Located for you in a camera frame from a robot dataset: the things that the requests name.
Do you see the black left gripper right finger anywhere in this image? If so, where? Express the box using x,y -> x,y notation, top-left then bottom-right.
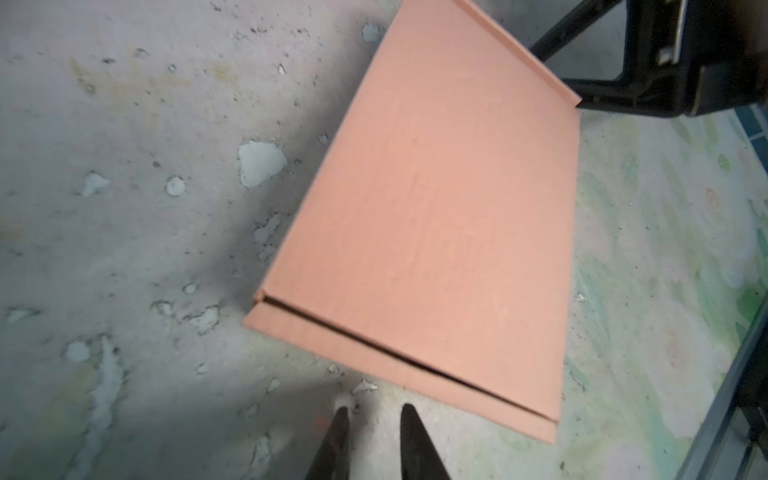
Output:
400,403 -> 450,480

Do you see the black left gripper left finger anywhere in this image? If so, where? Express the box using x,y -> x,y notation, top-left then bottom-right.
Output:
305,406 -> 351,480

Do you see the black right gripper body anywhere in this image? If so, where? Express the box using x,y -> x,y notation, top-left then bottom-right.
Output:
623,1 -> 767,118

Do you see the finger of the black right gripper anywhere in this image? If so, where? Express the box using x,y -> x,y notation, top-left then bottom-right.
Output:
529,0 -> 621,62
565,77 -> 685,118

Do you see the pink paper box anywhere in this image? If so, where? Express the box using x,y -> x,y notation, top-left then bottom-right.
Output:
244,1 -> 580,443

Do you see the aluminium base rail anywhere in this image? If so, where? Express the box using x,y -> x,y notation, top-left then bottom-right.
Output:
676,301 -> 767,479

